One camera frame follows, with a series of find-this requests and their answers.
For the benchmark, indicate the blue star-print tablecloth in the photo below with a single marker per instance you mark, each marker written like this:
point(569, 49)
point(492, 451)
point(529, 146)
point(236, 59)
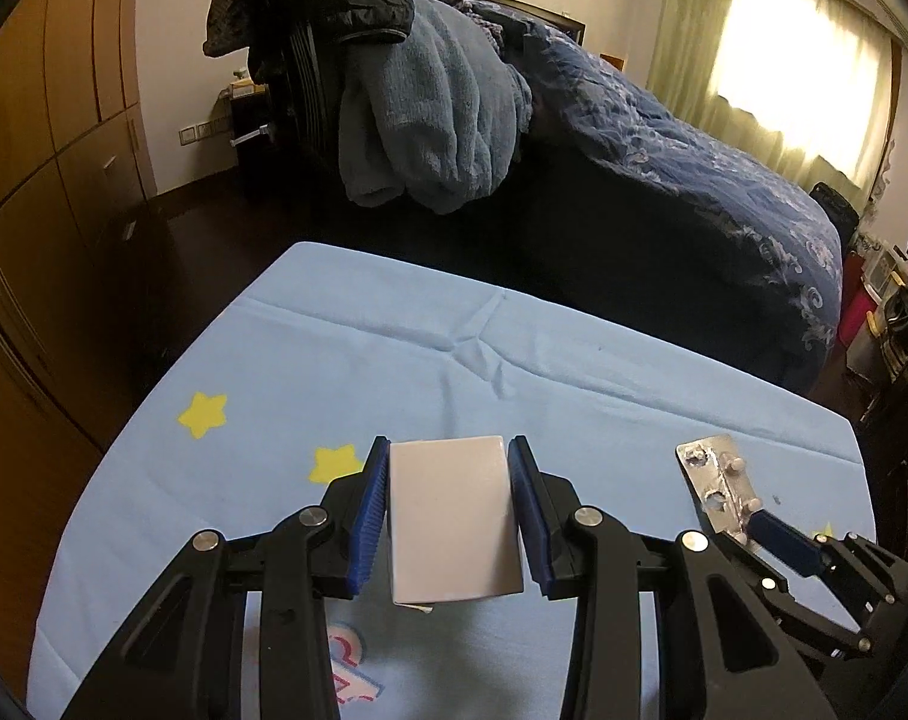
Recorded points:
point(349, 360)

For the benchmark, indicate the white paper box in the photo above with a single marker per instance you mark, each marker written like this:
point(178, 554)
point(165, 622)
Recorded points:
point(454, 517)

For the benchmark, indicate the blue patterned duvet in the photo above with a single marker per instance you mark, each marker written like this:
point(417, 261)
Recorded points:
point(686, 157)

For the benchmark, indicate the wooden wardrobe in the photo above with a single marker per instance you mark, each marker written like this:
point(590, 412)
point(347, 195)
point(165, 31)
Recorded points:
point(42, 90)

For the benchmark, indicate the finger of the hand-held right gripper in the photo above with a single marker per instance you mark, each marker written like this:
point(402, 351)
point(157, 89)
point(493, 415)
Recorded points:
point(806, 615)
point(787, 544)

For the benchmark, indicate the orange box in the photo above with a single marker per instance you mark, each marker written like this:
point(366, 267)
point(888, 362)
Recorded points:
point(610, 61)

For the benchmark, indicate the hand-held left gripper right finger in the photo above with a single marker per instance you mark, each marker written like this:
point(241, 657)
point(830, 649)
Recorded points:
point(533, 517)

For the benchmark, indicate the black chair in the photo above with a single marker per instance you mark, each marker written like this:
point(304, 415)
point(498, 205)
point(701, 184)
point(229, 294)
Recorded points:
point(308, 90)

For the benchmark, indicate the pale green curtain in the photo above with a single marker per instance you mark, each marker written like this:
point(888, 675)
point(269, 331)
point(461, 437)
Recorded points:
point(694, 30)

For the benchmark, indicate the silver blister pack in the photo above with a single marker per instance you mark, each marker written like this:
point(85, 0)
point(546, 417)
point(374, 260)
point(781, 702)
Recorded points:
point(713, 480)

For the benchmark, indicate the pink storage bin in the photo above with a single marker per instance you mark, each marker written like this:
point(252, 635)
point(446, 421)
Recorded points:
point(855, 315)

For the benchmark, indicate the dark wooden bed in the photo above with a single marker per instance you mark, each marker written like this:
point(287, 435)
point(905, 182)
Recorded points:
point(551, 19)

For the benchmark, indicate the white plastic container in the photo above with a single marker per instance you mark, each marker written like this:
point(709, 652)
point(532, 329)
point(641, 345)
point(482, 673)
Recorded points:
point(881, 274)

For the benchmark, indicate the light blue fleece blanket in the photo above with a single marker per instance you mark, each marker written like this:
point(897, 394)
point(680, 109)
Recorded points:
point(439, 105)

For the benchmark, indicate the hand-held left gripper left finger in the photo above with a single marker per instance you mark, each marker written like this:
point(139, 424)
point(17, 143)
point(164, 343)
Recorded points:
point(368, 517)

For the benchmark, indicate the dark nightstand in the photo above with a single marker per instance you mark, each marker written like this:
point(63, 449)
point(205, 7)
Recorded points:
point(251, 157)

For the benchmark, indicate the wall socket panel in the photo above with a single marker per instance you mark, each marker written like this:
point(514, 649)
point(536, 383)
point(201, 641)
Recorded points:
point(203, 132)

